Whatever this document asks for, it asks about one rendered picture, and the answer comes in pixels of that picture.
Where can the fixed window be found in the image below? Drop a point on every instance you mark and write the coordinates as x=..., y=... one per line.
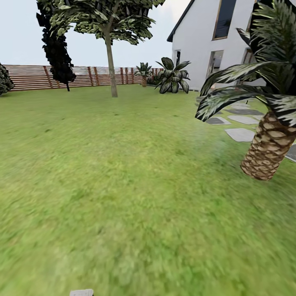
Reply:
x=214, y=65

